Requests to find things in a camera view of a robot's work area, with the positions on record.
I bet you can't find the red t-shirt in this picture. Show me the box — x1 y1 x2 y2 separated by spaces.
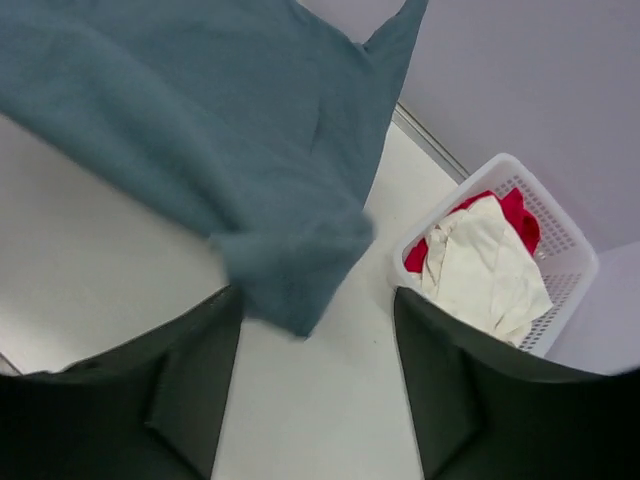
404 188 541 273

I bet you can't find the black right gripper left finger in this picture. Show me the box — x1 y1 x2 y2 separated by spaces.
1 289 244 479

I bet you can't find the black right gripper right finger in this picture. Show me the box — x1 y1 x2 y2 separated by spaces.
393 287 639 479

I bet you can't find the white plastic laundry basket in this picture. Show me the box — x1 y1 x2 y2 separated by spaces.
388 153 599 357

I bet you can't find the blue-grey t-shirt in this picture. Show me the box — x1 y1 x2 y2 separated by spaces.
1 1 427 337

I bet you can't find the cream white t-shirt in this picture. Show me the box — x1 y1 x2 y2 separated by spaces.
421 196 553 347

